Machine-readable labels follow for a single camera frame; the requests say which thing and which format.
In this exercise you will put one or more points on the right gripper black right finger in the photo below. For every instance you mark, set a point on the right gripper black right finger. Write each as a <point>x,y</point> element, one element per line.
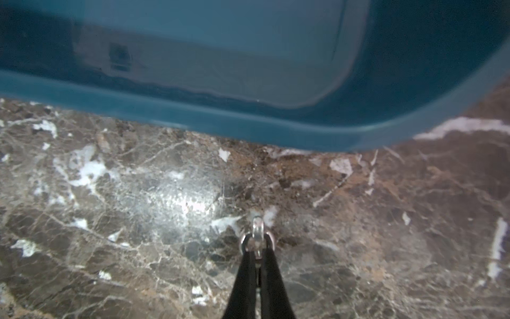
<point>275,303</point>

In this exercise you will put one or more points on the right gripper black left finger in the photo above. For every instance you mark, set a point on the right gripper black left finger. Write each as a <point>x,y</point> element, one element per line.
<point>242,301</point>

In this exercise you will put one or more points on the silver wing nut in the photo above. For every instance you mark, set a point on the silver wing nut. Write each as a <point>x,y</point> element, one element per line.
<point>257,239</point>

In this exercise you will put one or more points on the teal plastic storage box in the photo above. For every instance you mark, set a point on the teal plastic storage box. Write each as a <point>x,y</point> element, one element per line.
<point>328,76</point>

